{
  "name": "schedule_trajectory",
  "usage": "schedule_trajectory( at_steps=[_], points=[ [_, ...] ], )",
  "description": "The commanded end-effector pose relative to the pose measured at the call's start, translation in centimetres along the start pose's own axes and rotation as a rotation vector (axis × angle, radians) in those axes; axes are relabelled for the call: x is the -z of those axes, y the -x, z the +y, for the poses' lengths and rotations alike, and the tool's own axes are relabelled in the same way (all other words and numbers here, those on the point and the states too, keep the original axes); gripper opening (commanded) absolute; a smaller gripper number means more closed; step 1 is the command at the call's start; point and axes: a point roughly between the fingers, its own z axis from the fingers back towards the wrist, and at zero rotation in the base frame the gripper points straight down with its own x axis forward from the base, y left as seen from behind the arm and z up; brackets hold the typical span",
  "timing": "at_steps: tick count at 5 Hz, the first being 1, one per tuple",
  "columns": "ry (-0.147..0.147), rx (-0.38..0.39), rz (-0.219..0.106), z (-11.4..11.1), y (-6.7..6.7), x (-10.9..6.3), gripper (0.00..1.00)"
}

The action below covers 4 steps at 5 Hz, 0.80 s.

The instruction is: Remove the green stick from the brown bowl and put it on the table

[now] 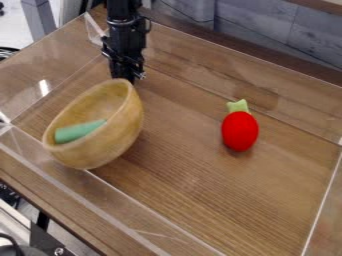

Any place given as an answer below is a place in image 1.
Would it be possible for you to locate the green rectangular stick block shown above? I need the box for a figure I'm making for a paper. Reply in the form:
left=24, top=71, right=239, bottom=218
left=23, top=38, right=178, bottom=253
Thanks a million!
left=53, top=119, right=106, bottom=144

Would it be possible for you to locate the clear acrylic tray enclosure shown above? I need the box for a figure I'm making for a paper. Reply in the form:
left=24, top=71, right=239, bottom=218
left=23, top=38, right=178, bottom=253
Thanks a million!
left=0, top=19, right=342, bottom=256

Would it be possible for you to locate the black cable bottom left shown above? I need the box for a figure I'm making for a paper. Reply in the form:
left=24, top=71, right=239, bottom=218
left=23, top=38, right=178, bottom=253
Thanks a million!
left=0, top=233, right=21, bottom=256

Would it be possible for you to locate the grey metal post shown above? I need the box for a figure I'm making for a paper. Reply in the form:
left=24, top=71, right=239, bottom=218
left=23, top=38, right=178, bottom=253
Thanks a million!
left=20, top=0, right=56, bottom=41

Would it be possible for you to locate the red plush radish toy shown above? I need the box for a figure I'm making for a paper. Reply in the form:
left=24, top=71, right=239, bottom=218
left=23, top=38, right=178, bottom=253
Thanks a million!
left=220, top=99, right=259, bottom=152

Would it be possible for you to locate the black bracket with screw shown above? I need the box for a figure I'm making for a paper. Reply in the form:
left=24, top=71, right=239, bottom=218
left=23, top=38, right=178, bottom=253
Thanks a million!
left=29, top=223, right=76, bottom=256

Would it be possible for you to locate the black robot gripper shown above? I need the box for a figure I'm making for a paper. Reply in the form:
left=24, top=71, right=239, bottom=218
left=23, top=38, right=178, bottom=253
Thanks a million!
left=102, top=0, right=151, bottom=83

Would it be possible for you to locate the brown wooden bowl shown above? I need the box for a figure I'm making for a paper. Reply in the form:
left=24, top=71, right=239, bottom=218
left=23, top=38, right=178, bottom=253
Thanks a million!
left=41, top=79, right=144, bottom=169

